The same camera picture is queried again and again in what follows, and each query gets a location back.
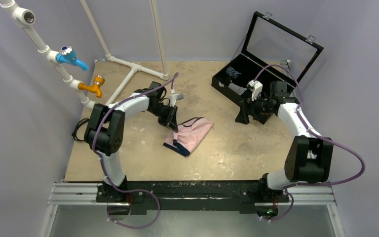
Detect dark patterned rolled sock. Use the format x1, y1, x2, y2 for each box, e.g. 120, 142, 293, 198
225, 66, 241, 79

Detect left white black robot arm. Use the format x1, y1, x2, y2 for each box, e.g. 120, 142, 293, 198
84, 81, 178, 202

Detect blue faucet tap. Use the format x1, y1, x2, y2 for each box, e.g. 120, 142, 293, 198
56, 45, 88, 71

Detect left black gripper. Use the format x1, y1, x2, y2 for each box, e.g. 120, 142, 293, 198
148, 103, 178, 132

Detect black box with glass lid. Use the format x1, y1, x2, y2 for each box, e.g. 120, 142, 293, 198
211, 11, 324, 107

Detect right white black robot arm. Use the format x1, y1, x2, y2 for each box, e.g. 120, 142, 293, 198
235, 80, 333, 201

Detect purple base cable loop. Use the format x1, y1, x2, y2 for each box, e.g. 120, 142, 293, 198
107, 190, 162, 230

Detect pink underwear navy trim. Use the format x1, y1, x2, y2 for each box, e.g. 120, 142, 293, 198
163, 117, 214, 157

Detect grey striped rolled sock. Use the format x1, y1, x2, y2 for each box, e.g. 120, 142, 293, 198
228, 82, 247, 96

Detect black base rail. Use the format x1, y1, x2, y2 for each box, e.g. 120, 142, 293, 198
96, 179, 289, 215

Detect aluminium frame rails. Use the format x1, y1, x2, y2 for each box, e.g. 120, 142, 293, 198
39, 60, 345, 237

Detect coiled black cable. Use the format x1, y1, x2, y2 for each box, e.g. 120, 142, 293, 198
71, 118, 90, 142

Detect white PVC pipe frame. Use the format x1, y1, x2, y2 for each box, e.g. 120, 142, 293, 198
0, 0, 173, 109

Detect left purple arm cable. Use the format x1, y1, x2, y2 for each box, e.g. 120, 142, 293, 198
91, 72, 179, 197

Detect orange faucet tap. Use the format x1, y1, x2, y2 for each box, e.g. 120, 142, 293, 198
77, 75, 105, 98

